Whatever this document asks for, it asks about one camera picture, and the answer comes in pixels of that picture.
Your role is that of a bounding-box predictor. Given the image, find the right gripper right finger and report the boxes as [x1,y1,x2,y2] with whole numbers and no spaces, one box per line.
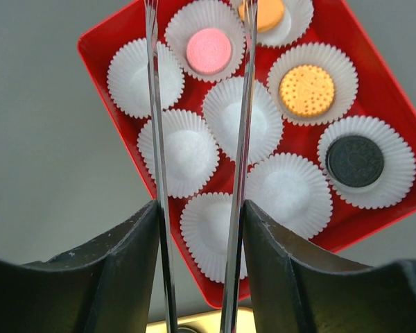
[243,201,416,332]

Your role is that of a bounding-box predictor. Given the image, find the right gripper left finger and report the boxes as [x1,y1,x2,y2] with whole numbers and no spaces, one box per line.
[0,200,159,332]

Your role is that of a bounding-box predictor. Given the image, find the black sandwich cookie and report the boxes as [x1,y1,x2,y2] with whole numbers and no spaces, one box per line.
[177,327,198,333]
[325,135,385,189]

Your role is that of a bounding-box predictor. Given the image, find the round dotted biscuit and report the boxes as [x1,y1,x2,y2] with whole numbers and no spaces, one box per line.
[279,65,336,118]

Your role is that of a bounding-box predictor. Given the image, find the pink sandwich cookie top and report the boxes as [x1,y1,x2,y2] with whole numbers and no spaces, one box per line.
[186,28,232,75]

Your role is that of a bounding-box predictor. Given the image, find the metal tongs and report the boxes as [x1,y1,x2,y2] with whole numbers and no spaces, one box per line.
[144,1,258,332]

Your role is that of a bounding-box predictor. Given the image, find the orange flower cookie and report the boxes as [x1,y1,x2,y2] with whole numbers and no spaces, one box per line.
[237,0,285,33]

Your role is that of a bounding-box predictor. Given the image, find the black sandwich cookie top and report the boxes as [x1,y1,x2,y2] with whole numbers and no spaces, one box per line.
[177,327,198,333]

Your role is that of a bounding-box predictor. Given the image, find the yellow tray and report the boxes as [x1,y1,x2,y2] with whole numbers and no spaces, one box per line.
[146,307,257,333]

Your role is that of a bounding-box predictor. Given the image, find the white paper cup middle-right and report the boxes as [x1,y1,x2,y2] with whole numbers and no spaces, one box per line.
[246,153,333,239]

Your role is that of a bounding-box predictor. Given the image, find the white paper cup front-right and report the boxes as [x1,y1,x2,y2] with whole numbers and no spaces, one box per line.
[180,192,232,284]

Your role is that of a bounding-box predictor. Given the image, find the red cookie box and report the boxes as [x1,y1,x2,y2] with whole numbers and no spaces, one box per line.
[77,1,416,309]

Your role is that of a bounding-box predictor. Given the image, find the white paper cup front-middle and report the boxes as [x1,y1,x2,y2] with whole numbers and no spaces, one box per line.
[136,108,220,199]

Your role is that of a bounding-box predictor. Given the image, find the white paper cup back-right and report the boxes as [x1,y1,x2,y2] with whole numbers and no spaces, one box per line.
[318,116,416,209]

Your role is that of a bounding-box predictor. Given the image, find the white paper cup centre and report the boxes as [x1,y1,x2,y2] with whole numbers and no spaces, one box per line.
[202,76,284,164]

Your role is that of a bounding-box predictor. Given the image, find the white paper cup front-left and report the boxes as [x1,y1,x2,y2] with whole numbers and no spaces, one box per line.
[107,38,184,119]

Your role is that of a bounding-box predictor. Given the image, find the white paper cup back-middle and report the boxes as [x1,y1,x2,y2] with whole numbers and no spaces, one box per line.
[266,42,358,126]

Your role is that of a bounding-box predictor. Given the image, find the white paper cup back-left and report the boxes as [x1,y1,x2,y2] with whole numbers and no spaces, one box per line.
[228,0,315,49]

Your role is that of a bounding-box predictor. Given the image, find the white paper cup middle-left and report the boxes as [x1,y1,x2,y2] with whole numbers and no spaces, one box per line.
[165,1,245,83]

